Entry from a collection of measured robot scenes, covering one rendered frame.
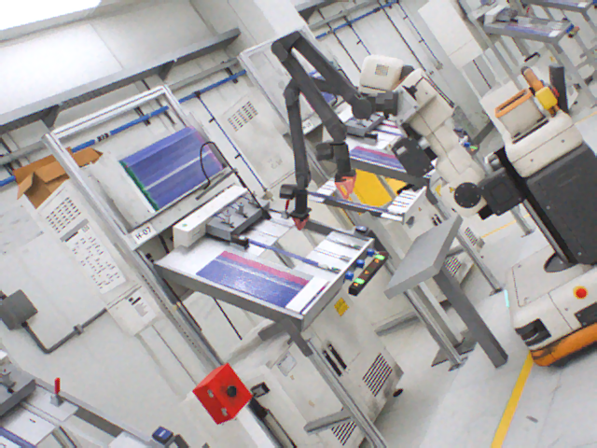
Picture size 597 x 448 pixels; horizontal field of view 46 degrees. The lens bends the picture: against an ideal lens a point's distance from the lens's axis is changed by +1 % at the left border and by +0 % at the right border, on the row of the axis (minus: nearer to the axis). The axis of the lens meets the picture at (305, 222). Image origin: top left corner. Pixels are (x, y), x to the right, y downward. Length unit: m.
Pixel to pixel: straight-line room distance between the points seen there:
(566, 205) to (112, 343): 2.90
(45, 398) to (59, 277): 2.15
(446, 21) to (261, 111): 3.55
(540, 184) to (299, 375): 1.26
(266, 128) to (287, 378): 1.74
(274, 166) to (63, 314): 1.53
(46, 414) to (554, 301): 1.78
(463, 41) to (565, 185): 4.84
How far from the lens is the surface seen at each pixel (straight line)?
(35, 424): 2.39
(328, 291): 2.88
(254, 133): 4.29
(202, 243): 3.16
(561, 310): 2.76
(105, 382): 4.47
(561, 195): 2.67
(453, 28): 7.39
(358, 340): 3.40
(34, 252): 4.55
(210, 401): 2.55
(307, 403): 3.05
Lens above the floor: 1.23
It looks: 5 degrees down
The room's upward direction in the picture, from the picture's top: 36 degrees counter-clockwise
